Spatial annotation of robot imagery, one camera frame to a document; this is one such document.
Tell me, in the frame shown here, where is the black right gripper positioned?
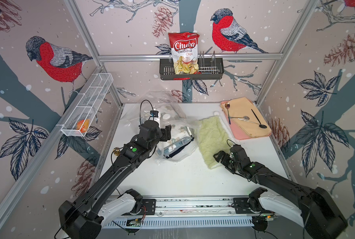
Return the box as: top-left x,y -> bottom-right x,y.
212,150 -> 242,173

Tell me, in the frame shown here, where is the white teal patterned blanket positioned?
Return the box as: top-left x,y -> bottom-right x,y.
160,103 -> 194,159

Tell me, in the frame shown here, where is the light green fluffy blanket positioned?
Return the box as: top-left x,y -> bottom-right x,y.
197,116 -> 230,169

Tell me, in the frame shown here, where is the clear plastic vacuum bag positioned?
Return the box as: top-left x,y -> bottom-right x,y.
123,91 -> 200,164

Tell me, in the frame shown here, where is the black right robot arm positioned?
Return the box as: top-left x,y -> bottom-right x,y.
213,144 -> 348,239

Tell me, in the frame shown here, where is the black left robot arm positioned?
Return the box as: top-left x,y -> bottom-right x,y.
59,120 -> 171,239

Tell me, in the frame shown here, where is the white vacuum bag valve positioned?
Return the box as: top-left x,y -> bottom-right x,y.
162,114 -> 170,120

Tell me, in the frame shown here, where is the red cassava chips bag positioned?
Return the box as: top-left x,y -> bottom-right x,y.
168,32 -> 199,75

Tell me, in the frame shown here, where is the gold spoon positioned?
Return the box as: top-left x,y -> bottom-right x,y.
112,147 -> 121,156

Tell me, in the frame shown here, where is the black spoon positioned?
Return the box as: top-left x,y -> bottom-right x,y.
252,109 -> 268,128

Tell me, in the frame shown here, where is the silver spoon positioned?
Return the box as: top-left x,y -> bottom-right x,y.
231,116 -> 250,120

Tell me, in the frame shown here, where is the beige folded cloth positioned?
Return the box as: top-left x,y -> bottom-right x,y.
222,97 -> 272,138

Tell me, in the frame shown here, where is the rainbow metallic spoon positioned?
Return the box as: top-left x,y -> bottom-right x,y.
224,102 -> 231,124

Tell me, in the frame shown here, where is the orange item in basket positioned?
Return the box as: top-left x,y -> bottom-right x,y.
75,119 -> 90,134

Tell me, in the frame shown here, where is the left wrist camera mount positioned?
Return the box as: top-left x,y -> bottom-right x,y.
149,110 -> 160,122

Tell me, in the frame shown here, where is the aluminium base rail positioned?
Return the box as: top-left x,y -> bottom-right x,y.
105,195 -> 286,217

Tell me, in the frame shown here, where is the white wire mesh basket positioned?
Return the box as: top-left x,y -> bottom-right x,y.
61,73 -> 113,137

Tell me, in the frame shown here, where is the dark grey wall rack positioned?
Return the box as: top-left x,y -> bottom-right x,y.
159,53 -> 224,81

